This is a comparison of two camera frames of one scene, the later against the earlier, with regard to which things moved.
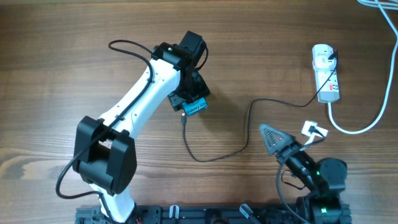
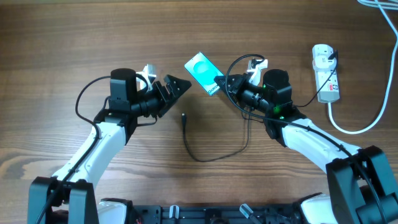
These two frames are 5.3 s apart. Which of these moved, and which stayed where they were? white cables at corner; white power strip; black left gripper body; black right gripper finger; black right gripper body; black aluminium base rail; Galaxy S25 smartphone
Moved: black left gripper body; Galaxy S25 smartphone; black right gripper finger; black right gripper body
Stayed: black aluminium base rail; white power strip; white cables at corner
